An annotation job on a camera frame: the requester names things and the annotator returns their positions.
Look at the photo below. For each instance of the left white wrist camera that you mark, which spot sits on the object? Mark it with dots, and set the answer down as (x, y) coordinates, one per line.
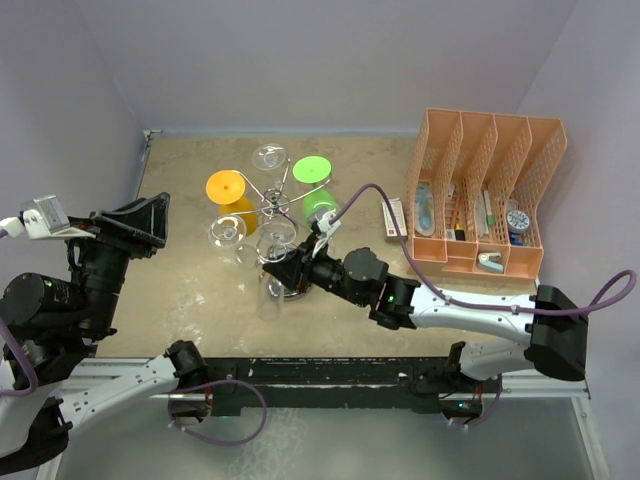
(42, 218)

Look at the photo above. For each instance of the orange plastic goblet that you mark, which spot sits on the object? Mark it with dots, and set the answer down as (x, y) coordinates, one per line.
(227, 189)

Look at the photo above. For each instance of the clear tall glass back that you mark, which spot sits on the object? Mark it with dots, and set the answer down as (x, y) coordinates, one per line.
(228, 235)

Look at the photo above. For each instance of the chrome wine glass rack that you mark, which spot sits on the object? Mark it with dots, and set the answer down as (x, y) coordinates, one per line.
(276, 201)

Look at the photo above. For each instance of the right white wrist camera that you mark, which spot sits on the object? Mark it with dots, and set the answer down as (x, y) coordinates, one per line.
(325, 227)

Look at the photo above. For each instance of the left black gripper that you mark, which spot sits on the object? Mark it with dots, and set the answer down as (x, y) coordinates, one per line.
(144, 219)

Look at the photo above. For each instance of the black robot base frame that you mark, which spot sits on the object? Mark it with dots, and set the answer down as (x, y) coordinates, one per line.
(424, 385)

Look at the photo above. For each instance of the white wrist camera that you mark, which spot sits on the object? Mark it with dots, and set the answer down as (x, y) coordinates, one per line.
(42, 218)
(325, 227)

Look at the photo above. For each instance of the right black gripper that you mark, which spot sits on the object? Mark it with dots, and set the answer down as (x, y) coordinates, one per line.
(297, 267)

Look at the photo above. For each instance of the white red small box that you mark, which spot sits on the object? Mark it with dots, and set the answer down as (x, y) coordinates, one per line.
(394, 220)

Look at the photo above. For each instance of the green plastic goblet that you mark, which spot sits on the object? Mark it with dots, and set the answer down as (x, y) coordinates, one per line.
(312, 177)

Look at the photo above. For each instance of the blue item in tray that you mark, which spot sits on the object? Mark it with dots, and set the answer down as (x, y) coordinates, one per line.
(424, 210)

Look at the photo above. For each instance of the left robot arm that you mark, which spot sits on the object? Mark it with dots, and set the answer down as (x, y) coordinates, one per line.
(50, 325)

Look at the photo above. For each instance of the orange desk file organizer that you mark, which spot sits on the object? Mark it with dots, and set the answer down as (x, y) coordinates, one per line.
(478, 166)

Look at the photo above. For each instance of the clear wine glass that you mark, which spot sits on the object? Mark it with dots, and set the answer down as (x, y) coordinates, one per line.
(269, 157)
(274, 243)

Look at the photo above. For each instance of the blue stapler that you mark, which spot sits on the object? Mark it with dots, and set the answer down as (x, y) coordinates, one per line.
(490, 262)

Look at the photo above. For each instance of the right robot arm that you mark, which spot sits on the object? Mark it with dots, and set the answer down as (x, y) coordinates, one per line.
(527, 332)

